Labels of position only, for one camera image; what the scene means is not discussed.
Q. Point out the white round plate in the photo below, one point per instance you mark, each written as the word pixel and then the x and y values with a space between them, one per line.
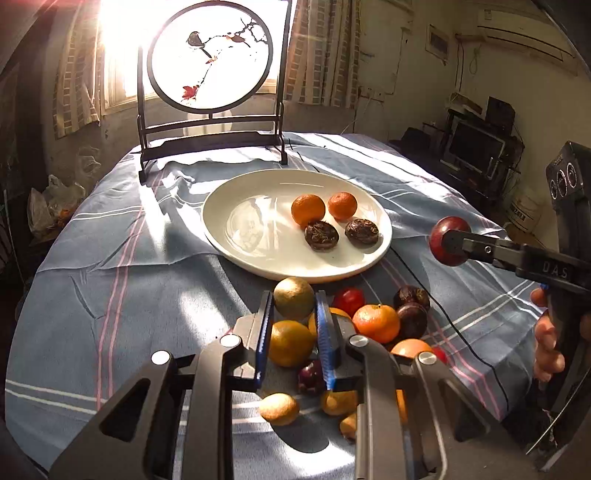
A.
pixel 249 221

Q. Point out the tangerine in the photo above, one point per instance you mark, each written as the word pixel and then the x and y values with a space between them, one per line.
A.
pixel 342 205
pixel 308 210
pixel 376 323

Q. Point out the round bird painting table screen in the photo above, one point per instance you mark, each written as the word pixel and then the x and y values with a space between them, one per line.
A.
pixel 207 69

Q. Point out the white bucket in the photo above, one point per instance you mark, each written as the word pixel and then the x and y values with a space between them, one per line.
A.
pixel 524 212

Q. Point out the white air conditioner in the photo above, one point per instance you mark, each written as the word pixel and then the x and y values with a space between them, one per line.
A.
pixel 521 41

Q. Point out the person's right hand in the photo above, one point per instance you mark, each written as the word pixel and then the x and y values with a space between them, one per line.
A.
pixel 547 350

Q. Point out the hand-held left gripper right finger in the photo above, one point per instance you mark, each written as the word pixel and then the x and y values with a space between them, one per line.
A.
pixel 323 341

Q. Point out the small yellow fruit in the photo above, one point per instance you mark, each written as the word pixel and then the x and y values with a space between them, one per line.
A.
pixel 348 425
pixel 278 408
pixel 339 402

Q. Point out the plastic bag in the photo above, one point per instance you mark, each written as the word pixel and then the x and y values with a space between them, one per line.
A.
pixel 51 203
pixel 87 164

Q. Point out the dark wrinkled passion fruit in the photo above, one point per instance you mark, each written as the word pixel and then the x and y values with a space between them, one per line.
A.
pixel 362 231
pixel 411 294
pixel 320 235
pixel 413 321

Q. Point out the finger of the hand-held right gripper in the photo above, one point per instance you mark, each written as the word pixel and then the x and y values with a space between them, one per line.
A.
pixel 494 241
pixel 480 251

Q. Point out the window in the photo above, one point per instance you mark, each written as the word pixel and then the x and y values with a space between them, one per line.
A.
pixel 120 69

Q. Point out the dark purple plum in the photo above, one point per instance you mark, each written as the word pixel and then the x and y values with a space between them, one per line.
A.
pixel 309 376

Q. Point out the red plum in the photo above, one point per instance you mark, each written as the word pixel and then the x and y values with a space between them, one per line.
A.
pixel 438 251

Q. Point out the computer monitor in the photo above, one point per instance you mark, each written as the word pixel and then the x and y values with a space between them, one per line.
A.
pixel 475 145

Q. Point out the yellow-green round fruit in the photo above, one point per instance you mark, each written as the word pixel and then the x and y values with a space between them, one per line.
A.
pixel 293 297

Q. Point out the large orange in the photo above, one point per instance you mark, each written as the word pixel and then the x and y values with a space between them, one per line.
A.
pixel 291 344

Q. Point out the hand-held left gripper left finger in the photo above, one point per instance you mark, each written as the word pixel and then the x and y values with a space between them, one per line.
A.
pixel 265 341

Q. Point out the black box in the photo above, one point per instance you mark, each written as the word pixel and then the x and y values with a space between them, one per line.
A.
pixel 501 113

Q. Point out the blue striped tablecloth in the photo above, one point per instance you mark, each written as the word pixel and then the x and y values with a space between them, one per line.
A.
pixel 138 277

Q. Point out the checked curtain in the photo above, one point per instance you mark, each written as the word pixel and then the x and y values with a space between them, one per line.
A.
pixel 321 50
pixel 76 69

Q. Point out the wall electrical panel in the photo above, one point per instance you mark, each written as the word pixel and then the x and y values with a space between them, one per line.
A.
pixel 437 44

